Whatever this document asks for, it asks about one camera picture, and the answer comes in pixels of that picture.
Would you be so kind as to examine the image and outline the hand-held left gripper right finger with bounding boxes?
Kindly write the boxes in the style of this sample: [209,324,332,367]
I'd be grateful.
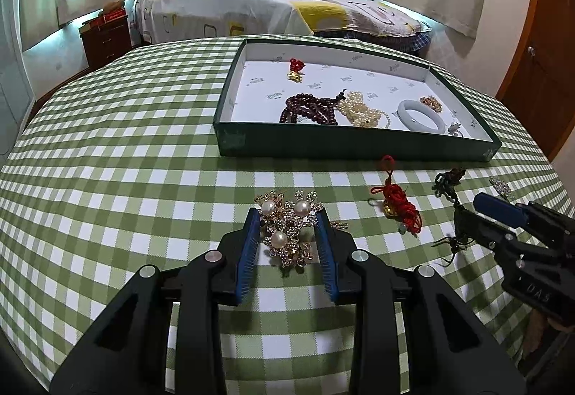
[313,209,526,395]

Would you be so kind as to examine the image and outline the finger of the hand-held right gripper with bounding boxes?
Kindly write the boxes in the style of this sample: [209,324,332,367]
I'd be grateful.
[454,206,522,250]
[474,192,575,243]

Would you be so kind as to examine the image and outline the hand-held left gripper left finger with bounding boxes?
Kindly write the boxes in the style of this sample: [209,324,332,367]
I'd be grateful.
[49,206,263,395]

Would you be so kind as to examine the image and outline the pearl flower brooch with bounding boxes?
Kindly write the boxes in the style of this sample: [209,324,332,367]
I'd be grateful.
[254,191,349,274]

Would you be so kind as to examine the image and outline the black cord pendant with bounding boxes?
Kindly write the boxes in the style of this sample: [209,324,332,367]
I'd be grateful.
[430,167,472,265]

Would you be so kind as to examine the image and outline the white jade bangle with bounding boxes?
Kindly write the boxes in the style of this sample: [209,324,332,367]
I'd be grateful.
[397,99,445,134]

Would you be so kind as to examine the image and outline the pearl necklace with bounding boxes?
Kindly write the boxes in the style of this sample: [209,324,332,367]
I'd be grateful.
[337,91,391,129]

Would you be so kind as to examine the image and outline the dark red bead bracelet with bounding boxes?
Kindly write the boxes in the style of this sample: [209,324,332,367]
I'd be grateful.
[279,90,349,126]

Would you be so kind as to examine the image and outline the green shallow cardboard box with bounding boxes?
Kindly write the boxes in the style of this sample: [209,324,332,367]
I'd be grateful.
[212,38,503,162]

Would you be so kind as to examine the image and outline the silver rhinestone brooch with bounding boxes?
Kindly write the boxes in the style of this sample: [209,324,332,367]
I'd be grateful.
[489,177,513,200]

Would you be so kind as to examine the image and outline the brown wooden door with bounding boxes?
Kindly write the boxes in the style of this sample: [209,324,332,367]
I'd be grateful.
[494,0,575,162]

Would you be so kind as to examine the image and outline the green checked tablecloth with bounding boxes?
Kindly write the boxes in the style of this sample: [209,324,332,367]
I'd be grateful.
[0,33,575,395]

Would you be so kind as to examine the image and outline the blue plaid bed sheet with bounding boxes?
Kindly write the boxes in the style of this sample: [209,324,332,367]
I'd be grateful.
[314,29,432,55]

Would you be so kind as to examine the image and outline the patterned bed cover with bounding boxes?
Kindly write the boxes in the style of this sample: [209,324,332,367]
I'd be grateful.
[132,0,432,48]

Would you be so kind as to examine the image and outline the dark wooden nightstand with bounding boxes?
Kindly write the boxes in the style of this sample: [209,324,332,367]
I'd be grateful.
[78,15,133,70]

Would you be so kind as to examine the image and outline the red box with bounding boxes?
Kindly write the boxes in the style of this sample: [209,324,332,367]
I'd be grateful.
[87,13,127,30]

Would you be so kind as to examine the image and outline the red cord tassel charm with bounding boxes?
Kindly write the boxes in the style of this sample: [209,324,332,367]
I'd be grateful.
[369,155,423,238]

